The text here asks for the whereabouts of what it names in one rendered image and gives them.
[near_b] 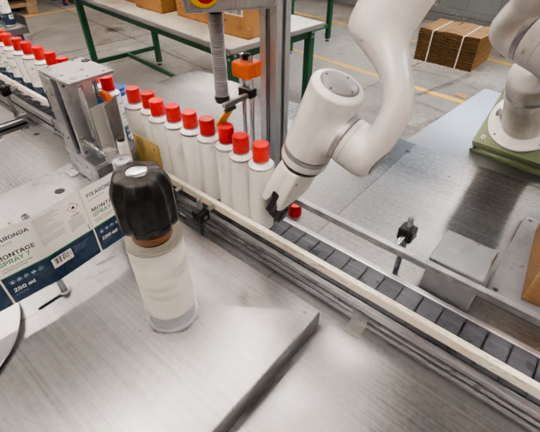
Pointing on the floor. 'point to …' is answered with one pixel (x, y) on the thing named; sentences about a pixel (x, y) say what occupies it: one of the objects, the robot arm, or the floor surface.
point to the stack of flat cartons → (453, 45)
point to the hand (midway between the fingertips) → (279, 211)
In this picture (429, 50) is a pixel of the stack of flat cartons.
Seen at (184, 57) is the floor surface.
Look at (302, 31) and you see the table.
